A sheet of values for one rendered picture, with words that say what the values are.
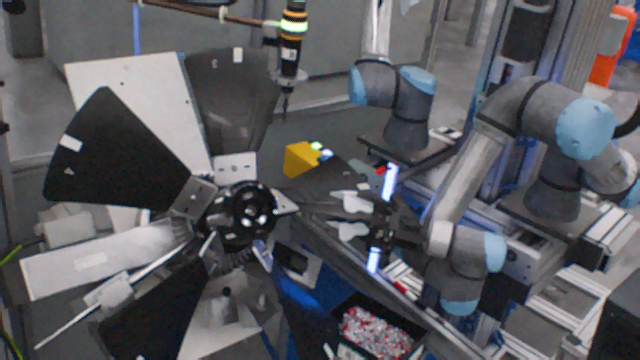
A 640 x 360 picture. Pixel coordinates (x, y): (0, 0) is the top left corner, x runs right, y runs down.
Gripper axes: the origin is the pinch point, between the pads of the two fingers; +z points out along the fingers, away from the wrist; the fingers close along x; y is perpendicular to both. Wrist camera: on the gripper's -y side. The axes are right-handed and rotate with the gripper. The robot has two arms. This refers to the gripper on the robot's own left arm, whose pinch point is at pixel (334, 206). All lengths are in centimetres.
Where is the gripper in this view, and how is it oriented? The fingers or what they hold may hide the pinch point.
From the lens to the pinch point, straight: 129.2
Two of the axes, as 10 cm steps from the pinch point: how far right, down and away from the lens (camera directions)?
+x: -1.0, 8.1, 5.8
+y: -2.6, 5.4, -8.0
